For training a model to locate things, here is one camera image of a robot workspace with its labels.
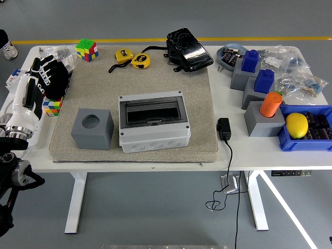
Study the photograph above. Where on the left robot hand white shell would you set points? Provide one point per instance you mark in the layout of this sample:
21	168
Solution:
20	103

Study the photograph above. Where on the grey electrical box with lid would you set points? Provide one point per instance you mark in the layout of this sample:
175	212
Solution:
155	140

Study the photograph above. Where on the orange cylinder battery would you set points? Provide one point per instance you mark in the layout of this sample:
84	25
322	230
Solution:
269	105

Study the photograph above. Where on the blue square battery block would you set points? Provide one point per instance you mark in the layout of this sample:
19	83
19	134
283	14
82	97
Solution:
250	61
264	81

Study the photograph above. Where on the dark printed battery cell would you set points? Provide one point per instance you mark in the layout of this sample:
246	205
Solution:
233	60
227	54

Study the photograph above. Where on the white circuit breaker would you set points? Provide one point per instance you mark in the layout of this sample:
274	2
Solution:
11	80

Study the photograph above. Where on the small Rubik's cube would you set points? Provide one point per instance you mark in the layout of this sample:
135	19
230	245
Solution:
53	107

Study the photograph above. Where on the black cloth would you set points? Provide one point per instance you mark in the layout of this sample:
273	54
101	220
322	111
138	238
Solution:
58	83

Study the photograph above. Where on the person's leg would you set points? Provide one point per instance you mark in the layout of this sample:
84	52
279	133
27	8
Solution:
9	50

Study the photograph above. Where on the clear plastic parts bag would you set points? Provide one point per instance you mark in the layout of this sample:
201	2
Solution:
303	85
62	52
299	64
275	61

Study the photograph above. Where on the black table control panel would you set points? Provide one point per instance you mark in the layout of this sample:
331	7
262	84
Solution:
290	173

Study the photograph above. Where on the grey holder block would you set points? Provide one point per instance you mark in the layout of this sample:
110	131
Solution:
90	137
262	127
238	80
250	99

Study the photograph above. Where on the white table leg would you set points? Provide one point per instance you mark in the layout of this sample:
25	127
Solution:
74	207
256	207

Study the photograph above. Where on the large Rubik's cube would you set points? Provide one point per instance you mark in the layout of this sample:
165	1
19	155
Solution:
86	50

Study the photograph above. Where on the blue plastic bin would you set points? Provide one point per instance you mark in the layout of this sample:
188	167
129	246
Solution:
306	145

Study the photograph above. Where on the black cylindrical capacitor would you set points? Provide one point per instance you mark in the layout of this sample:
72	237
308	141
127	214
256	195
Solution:
316	135
324	122
312	118

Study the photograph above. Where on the yellow tape measure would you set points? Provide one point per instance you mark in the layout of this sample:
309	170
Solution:
140	61
124	55

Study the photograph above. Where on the yellow lemon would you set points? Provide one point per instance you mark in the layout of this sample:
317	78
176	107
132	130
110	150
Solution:
297	125

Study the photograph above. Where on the black power adapter plug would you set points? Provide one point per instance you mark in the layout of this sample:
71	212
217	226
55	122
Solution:
223	129

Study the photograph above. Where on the small green part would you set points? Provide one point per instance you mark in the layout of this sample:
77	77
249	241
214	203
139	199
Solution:
279	93

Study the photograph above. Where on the glossy black pouch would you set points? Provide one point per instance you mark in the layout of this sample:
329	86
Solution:
189	49

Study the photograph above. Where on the grey-brown mat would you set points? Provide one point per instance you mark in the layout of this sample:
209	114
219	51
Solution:
205	103

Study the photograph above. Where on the blue-grey dish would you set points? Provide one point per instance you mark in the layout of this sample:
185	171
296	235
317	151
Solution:
220	57

